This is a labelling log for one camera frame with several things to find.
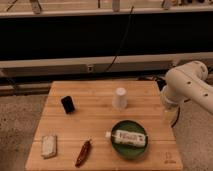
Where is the white ceramic cup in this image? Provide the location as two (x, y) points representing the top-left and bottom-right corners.
(112, 87), (127, 109)

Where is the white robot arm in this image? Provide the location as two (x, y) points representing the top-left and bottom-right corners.
(160, 61), (213, 124)

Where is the black eraser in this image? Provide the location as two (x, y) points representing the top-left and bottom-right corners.
(61, 96), (75, 114)

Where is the wooden table board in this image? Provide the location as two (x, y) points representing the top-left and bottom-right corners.
(26, 81), (183, 171)

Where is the white toothpaste tube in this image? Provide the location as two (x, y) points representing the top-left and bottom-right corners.
(105, 130), (146, 147)

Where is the red chili pepper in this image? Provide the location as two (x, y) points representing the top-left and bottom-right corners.
(75, 140), (91, 167)

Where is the green round plate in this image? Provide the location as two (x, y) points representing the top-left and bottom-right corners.
(107, 120), (148, 160)

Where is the white rectangular sponge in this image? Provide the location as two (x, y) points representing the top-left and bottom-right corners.
(41, 135), (57, 159)

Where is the black floor cable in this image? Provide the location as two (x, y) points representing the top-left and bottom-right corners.
(171, 107), (181, 128)

